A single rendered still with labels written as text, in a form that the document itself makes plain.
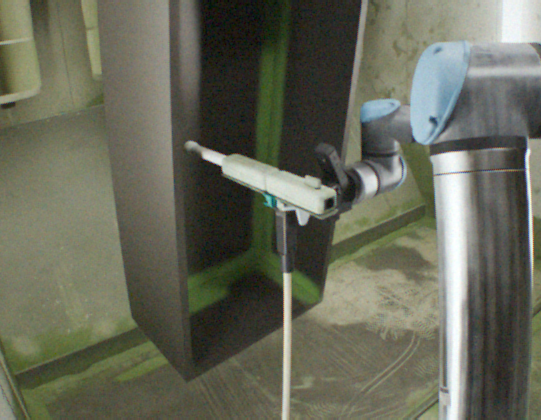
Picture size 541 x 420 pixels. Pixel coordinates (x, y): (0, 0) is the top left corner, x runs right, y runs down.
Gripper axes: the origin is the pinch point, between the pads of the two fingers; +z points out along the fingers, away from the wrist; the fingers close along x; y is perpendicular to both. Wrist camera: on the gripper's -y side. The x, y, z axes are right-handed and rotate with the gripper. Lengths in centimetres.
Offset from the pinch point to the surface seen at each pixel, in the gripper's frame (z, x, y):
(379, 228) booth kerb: -168, 97, 100
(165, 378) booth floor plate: -4, 81, 113
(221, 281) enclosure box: -27, 65, 63
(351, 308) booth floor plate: -101, 61, 109
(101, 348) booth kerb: 13, 110, 107
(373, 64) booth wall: -216, 150, 7
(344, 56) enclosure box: -48, 28, -22
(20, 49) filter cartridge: 16, 143, -24
